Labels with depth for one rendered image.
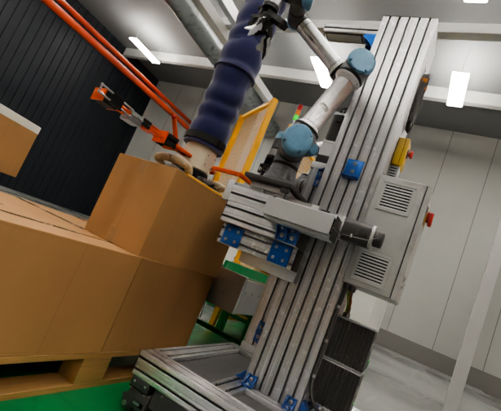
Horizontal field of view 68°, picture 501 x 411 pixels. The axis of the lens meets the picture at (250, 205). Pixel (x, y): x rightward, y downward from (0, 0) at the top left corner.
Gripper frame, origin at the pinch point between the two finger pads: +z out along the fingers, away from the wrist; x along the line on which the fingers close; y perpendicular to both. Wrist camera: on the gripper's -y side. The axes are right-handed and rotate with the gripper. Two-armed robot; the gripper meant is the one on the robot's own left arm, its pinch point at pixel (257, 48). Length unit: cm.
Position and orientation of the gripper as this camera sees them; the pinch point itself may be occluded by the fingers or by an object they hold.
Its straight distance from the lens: 167.5
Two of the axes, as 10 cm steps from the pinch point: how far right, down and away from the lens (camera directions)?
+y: -8.3, -2.7, 4.8
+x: -4.0, -3.0, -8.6
